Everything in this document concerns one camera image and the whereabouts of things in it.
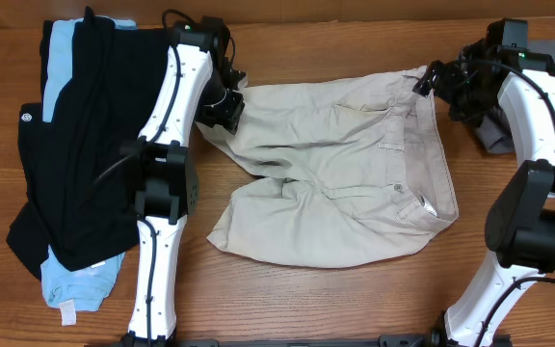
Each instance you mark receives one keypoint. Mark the light blue garment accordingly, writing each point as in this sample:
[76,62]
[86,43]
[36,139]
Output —
[84,289]

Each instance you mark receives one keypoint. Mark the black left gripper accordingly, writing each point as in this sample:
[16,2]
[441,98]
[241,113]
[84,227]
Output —
[228,114]

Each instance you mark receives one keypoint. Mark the black garment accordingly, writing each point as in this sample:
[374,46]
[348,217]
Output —
[79,206]

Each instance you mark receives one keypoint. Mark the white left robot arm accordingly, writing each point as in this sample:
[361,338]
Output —
[200,85]

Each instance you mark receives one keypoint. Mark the beige cotton shorts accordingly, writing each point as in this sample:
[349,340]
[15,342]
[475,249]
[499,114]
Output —
[344,173]

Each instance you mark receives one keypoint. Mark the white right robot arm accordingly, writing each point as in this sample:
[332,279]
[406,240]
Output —
[500,71]

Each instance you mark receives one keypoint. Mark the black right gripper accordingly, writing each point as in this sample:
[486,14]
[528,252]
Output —
[448,71]

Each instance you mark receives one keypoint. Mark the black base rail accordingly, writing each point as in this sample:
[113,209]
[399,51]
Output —
[306,342]

